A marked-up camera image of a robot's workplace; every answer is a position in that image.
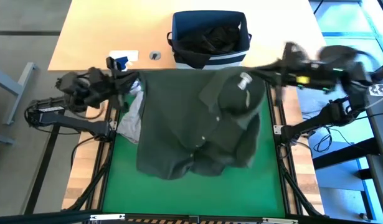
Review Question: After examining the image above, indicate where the dark green garment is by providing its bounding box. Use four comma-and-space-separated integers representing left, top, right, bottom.
135, 67, 268, 180

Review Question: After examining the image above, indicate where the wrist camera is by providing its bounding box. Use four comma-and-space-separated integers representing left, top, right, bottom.
283, 42, 306, 65
105, 56, 118, 72

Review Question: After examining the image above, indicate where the grey knit shirt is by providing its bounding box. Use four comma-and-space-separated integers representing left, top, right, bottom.
116, 80, 145, 145

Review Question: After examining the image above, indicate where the charcoal garment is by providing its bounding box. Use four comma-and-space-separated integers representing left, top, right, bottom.
180, 26, 242, 54

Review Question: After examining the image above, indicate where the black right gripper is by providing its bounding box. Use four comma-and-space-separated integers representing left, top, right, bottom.
248, 62, 323, 93

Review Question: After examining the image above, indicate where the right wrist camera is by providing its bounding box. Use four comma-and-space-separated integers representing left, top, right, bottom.
283, 42, 306, 65

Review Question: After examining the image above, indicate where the black table frame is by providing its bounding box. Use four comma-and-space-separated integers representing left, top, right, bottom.
85, 75, 328, 224

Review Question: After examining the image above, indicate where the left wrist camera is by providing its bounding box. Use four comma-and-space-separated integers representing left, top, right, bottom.
105, 56, 118, 72

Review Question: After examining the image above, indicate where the light wooden desk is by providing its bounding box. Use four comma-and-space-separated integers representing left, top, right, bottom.
47, 0, 328, 73

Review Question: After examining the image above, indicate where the white label card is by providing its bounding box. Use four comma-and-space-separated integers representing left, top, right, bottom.
108, 50, 139, 62

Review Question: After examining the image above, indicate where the black floor cable coil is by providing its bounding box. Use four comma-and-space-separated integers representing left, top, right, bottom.
312, 126, 334, 154

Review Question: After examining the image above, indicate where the grey metal desk frame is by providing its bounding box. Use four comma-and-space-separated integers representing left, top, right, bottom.
0, 61, 36, 146

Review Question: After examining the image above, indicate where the grey equipment cart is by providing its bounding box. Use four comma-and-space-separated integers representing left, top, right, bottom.
355, 70, 383, 158

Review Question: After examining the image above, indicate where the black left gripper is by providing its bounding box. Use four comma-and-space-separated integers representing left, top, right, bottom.
85, 67, 142, 108

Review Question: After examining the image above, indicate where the white printed paper tag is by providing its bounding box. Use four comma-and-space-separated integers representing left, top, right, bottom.
368, 83, 383, 96

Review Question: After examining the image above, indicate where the white cable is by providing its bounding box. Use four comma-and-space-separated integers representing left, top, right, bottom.
367, 93, 383, 108

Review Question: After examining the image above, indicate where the black pole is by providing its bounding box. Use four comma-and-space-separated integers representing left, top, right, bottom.
373, 60, 383, 83

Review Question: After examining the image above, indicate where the navy white striped laundry bin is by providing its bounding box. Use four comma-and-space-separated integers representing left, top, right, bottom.
166, 10, 253, 70

